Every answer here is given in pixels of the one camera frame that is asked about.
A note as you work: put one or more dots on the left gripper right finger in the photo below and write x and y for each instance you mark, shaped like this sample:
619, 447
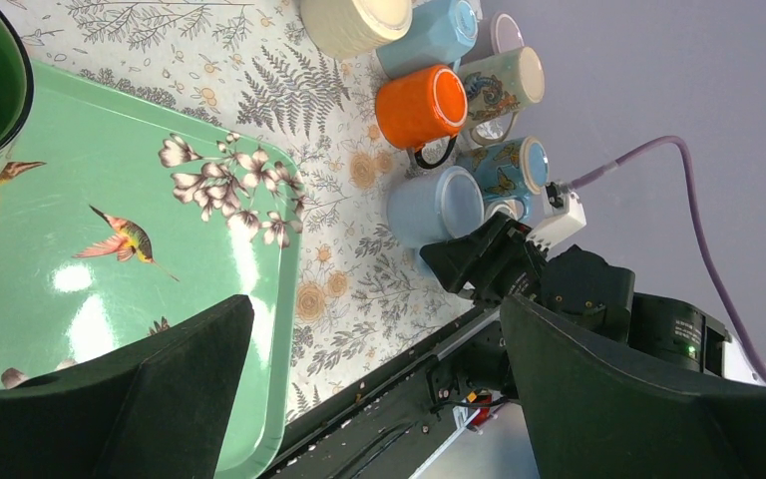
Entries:
595, 408

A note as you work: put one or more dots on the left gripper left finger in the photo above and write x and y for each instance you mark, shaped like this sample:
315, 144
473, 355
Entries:
156, 408

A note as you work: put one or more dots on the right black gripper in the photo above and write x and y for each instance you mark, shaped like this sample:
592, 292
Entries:
494, 262

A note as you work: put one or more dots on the light blue ribbed mug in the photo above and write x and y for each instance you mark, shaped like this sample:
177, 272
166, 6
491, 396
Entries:
435, 207

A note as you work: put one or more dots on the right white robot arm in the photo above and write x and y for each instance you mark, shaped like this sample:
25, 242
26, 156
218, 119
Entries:
682, 334

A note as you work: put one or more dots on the grey blue mug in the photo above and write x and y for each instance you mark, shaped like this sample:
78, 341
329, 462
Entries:
513, 208

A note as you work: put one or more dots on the blue butterfly mug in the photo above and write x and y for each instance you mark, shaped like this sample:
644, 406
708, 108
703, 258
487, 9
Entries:
511, 170

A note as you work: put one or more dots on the orange mug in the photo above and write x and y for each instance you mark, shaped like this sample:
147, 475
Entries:
420, 108

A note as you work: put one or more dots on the seahorse pattern mug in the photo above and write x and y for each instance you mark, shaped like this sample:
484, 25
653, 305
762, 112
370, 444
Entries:
500, 85

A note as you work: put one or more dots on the lilac mug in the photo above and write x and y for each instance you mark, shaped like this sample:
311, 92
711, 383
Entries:
497, 34

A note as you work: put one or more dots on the light blue faceted mug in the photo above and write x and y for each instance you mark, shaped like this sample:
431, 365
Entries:
442, 33

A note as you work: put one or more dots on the cream ribbed mug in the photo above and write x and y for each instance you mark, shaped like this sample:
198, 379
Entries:
343, 29

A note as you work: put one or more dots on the floral tablecloth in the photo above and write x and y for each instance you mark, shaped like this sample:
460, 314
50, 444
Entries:
249, 66

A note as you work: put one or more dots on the green floral tray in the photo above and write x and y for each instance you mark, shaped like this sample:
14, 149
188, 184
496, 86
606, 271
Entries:
121, 218

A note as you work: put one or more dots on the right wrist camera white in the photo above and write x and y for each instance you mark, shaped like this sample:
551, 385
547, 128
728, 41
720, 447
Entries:
559, 223

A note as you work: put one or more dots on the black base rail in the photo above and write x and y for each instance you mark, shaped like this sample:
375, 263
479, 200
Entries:
396, 418

